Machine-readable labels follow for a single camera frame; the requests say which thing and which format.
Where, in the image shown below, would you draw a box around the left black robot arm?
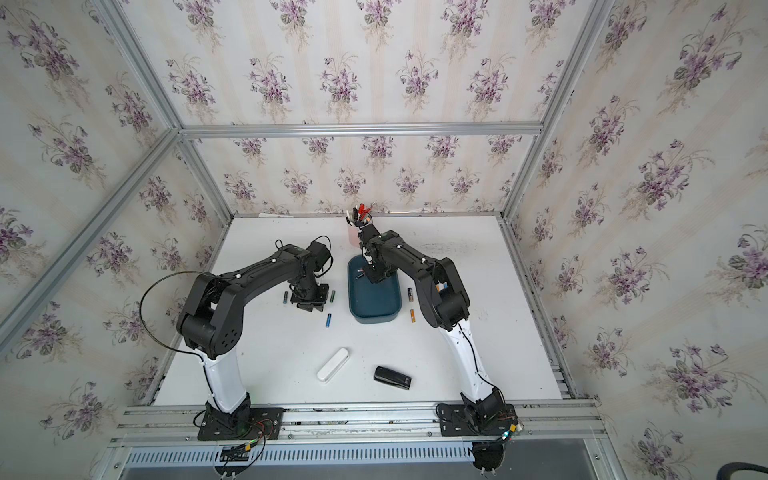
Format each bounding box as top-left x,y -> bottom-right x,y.
177,235 -> 333,416

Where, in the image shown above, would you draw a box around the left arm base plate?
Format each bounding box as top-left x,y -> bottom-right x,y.
193,404 -> 285,441

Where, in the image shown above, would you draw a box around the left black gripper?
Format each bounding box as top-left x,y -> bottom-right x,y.
292,276 -> 330,312

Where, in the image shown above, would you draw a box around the aluminium front rail frame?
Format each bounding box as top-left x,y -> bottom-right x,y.
94,400 -> 625,479

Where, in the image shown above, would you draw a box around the black stapler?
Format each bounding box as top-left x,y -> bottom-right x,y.
373,366 -> 412,390

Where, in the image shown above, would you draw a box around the pens in cup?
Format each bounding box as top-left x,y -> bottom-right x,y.
346,203 -> 372,229

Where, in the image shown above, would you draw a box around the teal plastic storage box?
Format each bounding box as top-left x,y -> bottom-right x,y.
347,255 -> 402,325

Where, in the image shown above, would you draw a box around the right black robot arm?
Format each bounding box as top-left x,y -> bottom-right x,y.
358,224 -> 505,421

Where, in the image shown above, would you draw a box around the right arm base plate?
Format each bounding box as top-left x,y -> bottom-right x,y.
434,403 -> 522,438

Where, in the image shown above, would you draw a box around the white rectangular case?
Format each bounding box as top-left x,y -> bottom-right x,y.
316,347 -> 350,383

